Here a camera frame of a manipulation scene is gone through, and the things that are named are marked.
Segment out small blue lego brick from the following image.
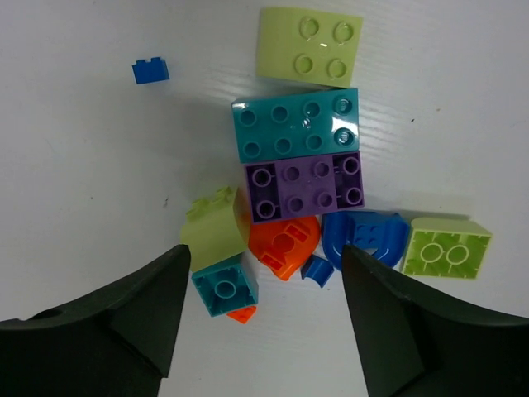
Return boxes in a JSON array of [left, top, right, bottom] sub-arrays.
[[132, 57, 170, 85]]

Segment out light green 2x2 lego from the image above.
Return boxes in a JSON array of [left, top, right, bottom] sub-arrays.
[[401, 217, 493, 280]]

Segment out teal 2x2 lego brick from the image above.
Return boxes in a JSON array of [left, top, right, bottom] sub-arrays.
[[191, 253, 259, 317]]

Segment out blue arch lego piece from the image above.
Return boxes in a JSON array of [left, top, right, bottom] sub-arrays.
[[322, 211, 410, 270]]

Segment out small orange lego piece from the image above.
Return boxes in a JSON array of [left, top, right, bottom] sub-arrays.
[[226, 305, 257, 324]]

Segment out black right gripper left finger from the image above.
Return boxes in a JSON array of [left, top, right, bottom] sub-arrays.
[[1, 245, 191, 396]]

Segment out light green arch lego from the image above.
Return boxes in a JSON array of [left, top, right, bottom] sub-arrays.
[[180, 186, 250, 272]]

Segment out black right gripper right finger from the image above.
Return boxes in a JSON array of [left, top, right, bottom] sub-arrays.
[[341, 246, 528, 396]]

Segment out teal 2x4 lego brick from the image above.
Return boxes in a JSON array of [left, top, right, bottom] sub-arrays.
[[231, 88, 360, 164]]

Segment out orange round lego piece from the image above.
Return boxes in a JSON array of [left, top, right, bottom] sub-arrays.
[[248, 216, 321, 281]]

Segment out small blue curved lego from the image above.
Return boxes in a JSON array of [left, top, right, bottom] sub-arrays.
[[300, 255, 334, 288]]

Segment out light green curved lego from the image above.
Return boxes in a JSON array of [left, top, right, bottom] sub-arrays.
[[256, 7, 363, 88]]

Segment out purple 2x4 lego brick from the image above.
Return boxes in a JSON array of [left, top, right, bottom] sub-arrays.
[[245, 151, 365, 224]]

